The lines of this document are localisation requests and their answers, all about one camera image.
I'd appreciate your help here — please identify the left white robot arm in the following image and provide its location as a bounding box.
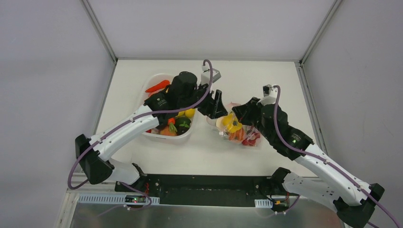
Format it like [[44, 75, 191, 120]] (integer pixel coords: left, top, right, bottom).
[[75, 71, 228, 192]]

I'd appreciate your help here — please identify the red cherry bunch green stem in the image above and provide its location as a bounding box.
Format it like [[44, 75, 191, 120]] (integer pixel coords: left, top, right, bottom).
[[241, 133, 261, 147]]

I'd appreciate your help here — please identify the orange pumpkin toy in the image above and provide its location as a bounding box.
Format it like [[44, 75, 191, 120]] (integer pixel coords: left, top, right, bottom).
[[229, 128, 246, 143]]

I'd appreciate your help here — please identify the yellow bell pepper toy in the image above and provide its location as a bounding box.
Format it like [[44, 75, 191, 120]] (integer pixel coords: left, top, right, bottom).
[[222, 113, 243, 133]]

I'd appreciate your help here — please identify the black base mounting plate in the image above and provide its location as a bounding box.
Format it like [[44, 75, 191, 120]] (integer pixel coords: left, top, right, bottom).
[[115, 174, 287, 207]]

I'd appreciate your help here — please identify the white plastic food bin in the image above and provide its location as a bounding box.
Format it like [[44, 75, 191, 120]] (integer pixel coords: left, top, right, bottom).
[[137, 73, 199, 145]]

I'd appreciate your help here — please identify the brown mushroom slice toy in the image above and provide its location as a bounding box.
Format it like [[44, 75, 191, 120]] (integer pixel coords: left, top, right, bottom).
[[216, 116, 224, 131]]

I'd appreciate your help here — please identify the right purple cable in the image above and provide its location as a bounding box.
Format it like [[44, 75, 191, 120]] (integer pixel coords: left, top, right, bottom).
[[272, 85, 401, 228]]

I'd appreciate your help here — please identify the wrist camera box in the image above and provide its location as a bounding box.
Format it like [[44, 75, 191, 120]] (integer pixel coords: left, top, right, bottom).
[[200, 64, 221, 85], [258, 84, 278, 105]]

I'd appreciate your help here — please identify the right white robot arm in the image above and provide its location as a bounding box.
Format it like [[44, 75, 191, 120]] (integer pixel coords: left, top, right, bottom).
[[232, 97, 384, 228]]

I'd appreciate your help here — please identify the clear pink-dotted zip bag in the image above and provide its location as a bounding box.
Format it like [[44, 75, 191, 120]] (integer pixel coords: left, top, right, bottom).
[[206, 102, 261, 147]]

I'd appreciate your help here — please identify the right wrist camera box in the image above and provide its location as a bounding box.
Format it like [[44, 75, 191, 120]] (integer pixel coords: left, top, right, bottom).
[[258, 84, 278, 105]]

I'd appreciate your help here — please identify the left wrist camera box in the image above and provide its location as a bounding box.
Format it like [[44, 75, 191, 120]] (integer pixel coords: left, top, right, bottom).
[[200, 64, 221, 85]]

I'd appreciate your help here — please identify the yellow lemon toy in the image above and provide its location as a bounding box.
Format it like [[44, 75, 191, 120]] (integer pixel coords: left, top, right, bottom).
[[176, 111, 185, 117]]

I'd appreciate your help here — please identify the dark green avocado toy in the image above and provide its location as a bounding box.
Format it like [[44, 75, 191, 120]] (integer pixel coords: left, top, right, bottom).
[[174, 117, 192, 135]]

